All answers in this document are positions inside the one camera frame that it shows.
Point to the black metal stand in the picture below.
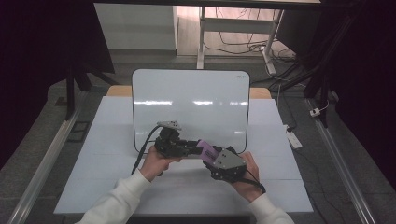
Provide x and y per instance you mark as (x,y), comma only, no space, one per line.
(73,90)

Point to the purple eraser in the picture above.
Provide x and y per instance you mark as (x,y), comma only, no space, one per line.
(208,151)

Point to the wooden table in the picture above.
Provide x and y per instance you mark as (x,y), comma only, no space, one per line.
(120,91)

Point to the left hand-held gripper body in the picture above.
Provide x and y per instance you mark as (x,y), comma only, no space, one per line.
(169,141)

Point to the white cabinet panel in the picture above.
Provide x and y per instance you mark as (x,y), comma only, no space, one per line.
(135,26)

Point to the small white connector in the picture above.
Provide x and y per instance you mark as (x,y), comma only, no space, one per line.
(315,112)

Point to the white metal desk frame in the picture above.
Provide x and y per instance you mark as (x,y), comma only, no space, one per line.
(236,25)

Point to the aluminium floor rail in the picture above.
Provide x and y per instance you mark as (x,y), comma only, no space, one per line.
(342,161)
(43,161)

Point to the person's right hand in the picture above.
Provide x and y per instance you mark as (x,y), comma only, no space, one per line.
(250,180)

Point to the white whiteboard with black rim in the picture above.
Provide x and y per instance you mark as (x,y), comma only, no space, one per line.
(190,102)

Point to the person's left hand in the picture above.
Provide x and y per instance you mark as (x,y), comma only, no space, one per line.
(155,163)

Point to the black tripod stand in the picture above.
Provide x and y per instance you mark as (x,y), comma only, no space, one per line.
(311,77)

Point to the dark curtain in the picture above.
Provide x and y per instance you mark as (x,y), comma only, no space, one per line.
(40,46)
(367,77)

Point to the white power strip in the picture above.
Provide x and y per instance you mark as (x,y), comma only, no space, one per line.
(293,137)

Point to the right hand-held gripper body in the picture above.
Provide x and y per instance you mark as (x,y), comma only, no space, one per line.
(229,165)

